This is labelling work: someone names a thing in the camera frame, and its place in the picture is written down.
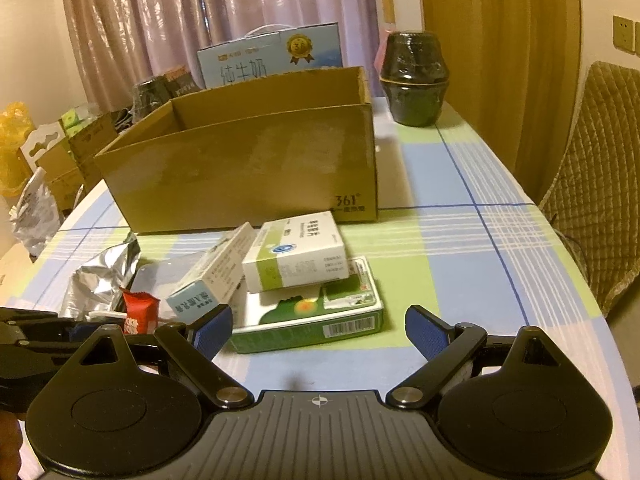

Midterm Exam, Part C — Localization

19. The white cardboard hanger piece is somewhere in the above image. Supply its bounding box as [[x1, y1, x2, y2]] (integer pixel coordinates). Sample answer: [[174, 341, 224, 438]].
[[19, 122, 69, 177]]

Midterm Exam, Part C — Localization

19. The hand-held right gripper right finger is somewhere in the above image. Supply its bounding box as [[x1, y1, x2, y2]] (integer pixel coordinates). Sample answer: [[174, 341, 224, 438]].
[[387, 304, 571, 409]]

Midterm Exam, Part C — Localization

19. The large cardboard box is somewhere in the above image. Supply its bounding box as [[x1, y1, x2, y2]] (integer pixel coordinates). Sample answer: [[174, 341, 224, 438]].
[[94, 66, 377, 235]]

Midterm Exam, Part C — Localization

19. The white blue medicine box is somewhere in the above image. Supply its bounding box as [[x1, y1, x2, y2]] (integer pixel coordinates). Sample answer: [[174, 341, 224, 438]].
[[166, 221, 257, 319]]

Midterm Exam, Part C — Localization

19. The green tissue pack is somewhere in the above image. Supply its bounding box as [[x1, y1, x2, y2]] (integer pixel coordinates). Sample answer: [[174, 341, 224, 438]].
[[59, 103, 102, 137]]

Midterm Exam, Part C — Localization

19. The mauve curtain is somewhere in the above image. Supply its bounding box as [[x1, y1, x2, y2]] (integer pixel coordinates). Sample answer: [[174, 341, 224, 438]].
[[59, 0, 377, 111]]

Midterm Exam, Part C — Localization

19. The brown printed packet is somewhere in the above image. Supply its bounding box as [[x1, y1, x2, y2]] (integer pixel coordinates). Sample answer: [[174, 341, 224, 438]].
[[164, 66, 206, 99]]

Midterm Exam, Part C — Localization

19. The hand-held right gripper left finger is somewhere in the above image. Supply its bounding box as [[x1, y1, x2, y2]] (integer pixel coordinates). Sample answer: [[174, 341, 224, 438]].
[[65, 304, 253, 409]]

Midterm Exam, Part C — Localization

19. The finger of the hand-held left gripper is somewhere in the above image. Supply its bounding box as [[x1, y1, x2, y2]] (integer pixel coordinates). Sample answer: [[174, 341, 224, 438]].
[[0, 305, 60, 329], [0, 321, 93, 358]]

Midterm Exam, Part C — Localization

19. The quilted tan chair cushion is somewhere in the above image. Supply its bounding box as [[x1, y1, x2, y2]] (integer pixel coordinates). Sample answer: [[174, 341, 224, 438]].
[[537, 60, 640, 319]]

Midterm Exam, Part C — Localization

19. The beige wall socket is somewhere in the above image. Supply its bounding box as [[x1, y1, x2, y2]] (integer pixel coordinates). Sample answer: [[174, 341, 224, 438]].
[[612, 14, 640, 56]]

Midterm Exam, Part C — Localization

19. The brown wooden door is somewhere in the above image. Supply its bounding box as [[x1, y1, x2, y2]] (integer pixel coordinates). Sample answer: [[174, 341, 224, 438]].
[[417, 0, 587, 207]]

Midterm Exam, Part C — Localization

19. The blue milk carton box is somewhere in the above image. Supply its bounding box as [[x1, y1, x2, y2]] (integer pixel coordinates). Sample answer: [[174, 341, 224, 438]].
[[196, 22, 344, 92]]

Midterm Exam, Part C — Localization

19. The black noodle bowl brown lid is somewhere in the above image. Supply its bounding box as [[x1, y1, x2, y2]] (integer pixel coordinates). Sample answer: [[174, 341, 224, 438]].
[[131, 76, 175, 122]]

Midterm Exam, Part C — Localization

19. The black noodle bowl red lid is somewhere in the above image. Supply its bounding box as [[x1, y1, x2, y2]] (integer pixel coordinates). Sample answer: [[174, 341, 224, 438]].
[[378, 31, 449, 127]]

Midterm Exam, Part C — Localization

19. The silver foil packet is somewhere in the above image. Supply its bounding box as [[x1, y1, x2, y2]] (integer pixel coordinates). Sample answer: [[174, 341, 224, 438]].
[[59, 232, 141, 322]]

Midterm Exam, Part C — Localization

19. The large silver foil bag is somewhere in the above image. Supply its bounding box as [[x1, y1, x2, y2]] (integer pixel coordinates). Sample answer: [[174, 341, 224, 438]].
[[9, 167, 67, 257]]

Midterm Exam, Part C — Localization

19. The white green medicine box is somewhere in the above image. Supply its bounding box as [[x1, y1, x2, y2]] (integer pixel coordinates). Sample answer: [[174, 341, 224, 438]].
[[242, 210, 349, 294]]

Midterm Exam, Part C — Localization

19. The yellow plastic bag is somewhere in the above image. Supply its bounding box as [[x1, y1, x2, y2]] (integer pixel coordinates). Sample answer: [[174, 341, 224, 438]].
[[0, 102, 37, 199]]

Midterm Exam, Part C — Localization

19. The plaid cloth desktop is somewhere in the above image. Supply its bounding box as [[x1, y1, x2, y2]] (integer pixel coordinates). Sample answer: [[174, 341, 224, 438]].
[[10, 95, 623, 401]]

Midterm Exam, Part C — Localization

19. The red candy wrapper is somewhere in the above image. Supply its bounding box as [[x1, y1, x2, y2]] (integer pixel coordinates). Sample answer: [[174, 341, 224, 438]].
[[122, 290, 161, 336]]

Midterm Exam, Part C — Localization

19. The small cardboard box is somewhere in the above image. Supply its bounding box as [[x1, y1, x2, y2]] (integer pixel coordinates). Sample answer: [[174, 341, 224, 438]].
[[67, 110, 122, 192], [36, 144, 85, 209]]

